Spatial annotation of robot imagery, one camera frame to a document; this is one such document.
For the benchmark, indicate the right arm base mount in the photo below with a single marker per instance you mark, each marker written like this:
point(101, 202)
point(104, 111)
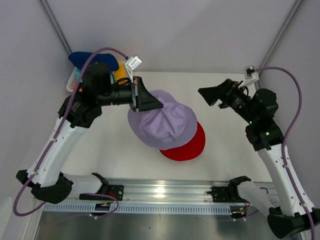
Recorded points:
point(225, 194)

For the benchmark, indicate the teal hat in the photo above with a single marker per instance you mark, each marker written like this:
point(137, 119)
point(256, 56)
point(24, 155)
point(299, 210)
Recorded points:
point(77, 73)

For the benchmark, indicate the right corner frame profile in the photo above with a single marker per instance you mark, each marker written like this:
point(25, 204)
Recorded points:
point(283, 30)

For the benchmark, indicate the corner frame profile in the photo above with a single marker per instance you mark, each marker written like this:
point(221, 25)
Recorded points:
point(283, 30)
point(53, 21)

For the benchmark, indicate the white plastic basket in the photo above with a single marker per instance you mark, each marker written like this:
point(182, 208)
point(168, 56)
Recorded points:
point(71, 81)

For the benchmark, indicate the orange hat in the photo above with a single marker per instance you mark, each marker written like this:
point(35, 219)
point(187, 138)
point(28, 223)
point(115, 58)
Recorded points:
point(79, 87)

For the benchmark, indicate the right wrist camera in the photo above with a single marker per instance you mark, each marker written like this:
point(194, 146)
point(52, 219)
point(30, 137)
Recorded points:
point(251, 76)

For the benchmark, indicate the red hat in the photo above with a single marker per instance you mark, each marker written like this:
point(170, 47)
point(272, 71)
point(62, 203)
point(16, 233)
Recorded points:
point(190, 150)

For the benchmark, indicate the aluminium mounting rail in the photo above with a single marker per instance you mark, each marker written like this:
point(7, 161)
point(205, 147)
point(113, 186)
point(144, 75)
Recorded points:
point(136, 191)

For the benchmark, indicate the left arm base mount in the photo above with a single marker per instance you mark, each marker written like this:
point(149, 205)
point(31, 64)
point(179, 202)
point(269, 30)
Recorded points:
point(113, 190)

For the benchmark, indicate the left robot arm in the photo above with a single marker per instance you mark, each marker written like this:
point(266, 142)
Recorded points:
point(45, 179)

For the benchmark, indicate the blue hat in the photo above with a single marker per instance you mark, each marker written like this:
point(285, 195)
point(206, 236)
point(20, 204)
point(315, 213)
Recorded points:
point(79, 58)

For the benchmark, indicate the white slotted cable duct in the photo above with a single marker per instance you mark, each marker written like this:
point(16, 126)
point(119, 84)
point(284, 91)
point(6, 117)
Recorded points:
point(144, 208)

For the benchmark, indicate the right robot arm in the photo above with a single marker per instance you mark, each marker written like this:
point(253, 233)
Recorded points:
point(291, 212)

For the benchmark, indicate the yellow hat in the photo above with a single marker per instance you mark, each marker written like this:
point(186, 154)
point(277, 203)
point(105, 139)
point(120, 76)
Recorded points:
point(120, 72)

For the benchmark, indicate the left corner frame profile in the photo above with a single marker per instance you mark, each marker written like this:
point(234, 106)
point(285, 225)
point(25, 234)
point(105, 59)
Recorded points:
point(53, 21)

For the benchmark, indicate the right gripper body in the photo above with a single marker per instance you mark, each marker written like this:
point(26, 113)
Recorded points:
point(236, 99)

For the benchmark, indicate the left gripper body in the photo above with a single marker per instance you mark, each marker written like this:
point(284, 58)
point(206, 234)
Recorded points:
point(122, 94)

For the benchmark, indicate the lavender hat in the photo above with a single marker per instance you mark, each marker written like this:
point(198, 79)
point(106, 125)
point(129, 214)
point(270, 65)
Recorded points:
point(169, 127)

